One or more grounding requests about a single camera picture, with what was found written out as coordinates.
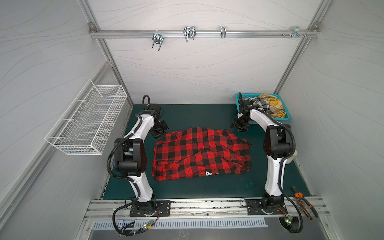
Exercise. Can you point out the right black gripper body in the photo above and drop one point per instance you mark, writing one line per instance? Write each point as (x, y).
(239, 123)

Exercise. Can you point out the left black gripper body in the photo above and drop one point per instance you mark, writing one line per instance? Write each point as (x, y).
(159, 129)

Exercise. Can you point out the red black plaid shirt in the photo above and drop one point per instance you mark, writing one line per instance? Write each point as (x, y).
(200, 152)

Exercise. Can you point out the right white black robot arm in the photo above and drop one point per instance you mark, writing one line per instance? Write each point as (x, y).
(279, 145)

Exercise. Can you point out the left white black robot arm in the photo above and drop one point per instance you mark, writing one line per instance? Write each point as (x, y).
(128, 161)

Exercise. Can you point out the grey black plaid shirt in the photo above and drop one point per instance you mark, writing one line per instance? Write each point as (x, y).
(260, 103)

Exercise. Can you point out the yellow plaid shirt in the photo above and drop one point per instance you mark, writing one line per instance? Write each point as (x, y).
(277, 109)

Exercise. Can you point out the teal plastic basket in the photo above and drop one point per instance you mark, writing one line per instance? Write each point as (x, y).
(247, 96)

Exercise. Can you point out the beige tape roll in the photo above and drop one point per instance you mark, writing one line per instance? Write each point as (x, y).
(289, 160)

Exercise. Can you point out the metal u-bolt clamp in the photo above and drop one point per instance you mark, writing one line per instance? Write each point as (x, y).
(157, 39)
(189, 33)

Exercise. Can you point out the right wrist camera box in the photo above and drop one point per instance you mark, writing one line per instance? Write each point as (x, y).
(244, 103)

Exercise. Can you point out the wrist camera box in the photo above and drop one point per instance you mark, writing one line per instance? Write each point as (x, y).
(155, 110)
(244, 103)

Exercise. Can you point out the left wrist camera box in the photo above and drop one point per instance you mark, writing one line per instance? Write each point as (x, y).
(155, 110)

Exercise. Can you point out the white wire basket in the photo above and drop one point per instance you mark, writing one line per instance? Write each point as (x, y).
(86, 125)

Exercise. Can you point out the orange handled pliers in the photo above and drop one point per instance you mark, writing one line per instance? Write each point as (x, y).
(302, 201)

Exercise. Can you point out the small metal bracket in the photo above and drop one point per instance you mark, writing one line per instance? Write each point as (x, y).
(223, 32)

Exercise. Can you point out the horizontal aluminium rail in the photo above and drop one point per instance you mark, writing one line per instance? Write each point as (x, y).
(201, 34)

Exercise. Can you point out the white slotted cable duct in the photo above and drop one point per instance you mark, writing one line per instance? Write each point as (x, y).
(168, 224)

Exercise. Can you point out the metal hook bracket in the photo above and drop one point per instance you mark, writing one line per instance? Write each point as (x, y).
(295, 34)

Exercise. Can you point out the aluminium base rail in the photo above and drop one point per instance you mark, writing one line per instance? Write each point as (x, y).
(193, 208)

